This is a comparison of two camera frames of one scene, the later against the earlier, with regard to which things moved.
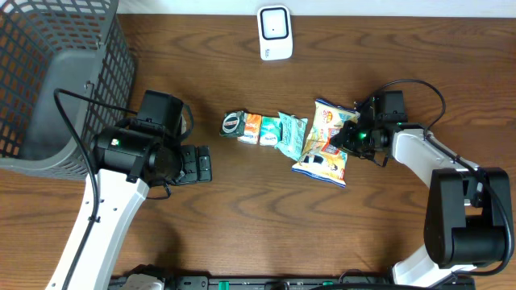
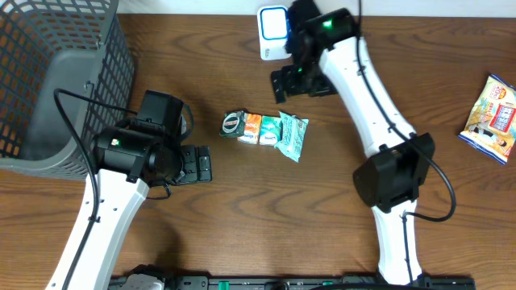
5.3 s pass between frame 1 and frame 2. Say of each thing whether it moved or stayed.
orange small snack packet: stayed
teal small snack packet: stayed
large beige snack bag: moved
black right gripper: moved
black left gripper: stayed
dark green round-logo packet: stayed
